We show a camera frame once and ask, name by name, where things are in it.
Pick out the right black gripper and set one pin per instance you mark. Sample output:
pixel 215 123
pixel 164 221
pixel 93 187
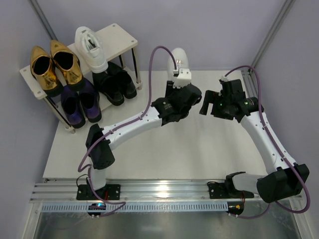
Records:
pixel 212 103

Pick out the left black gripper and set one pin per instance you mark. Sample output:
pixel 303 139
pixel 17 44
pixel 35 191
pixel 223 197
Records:
pixel 170 87

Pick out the white sneaker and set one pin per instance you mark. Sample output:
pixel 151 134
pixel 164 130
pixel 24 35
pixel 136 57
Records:
pixel 180 61
pixel 90 48

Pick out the black loafer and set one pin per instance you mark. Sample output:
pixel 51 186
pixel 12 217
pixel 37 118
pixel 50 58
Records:
pixel 106 84
pixel 123 80

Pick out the purple loafer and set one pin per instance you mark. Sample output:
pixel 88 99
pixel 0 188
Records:
pixel 70 103
pixel 89 99

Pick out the gold loafer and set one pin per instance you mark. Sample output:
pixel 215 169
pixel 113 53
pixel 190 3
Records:
pixel 68 64
pixel 43 70

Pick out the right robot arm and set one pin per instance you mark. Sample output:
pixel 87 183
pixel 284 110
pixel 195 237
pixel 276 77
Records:
pixel 284 176

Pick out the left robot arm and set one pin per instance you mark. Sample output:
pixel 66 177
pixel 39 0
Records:
pixel 101 141

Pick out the white two-tier shoe shelf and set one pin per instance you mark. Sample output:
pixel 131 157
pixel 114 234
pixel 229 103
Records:
pixel 115 41

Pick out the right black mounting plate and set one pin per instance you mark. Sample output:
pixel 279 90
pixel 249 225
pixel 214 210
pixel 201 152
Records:
pixel 226 191

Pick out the black mounting plate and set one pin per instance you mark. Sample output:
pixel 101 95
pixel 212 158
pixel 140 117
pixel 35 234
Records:
pixel 108 192
pixel 226 191

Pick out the right black controller board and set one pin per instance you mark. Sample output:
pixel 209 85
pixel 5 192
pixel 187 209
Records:
pixel 235 209

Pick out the black controller board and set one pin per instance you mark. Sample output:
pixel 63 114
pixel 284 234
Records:
pixel 96 209
pixel 235 209

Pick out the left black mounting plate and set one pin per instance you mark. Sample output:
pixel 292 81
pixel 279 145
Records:
pixel 108 192

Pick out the left black controller board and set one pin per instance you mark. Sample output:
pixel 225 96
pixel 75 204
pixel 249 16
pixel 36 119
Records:
pixel 96 209

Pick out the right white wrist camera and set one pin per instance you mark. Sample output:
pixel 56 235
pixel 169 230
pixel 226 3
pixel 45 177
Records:
pixel 223 79

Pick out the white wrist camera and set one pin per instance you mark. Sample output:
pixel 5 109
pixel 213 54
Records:
pixel 181 78
pixel 223 79

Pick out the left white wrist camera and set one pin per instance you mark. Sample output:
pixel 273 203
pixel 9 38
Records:
pixel 181 78

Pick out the right aluminium frame post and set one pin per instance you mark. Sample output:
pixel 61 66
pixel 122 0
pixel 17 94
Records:
pixel 275 27

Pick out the aluminium frame post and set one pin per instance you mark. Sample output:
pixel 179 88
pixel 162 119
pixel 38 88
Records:
pixel 43 19
pixel 275 27

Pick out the right aluminium floor rail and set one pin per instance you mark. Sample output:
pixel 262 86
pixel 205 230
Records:
pixel 251 82

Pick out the slotted grey cable duct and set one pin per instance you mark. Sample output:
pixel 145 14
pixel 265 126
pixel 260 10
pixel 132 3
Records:
pixel 139 207

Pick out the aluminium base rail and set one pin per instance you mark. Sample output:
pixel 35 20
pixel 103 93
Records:
pixel 131 190

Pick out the left aluminium frame post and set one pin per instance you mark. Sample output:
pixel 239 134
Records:
pixel 43 19

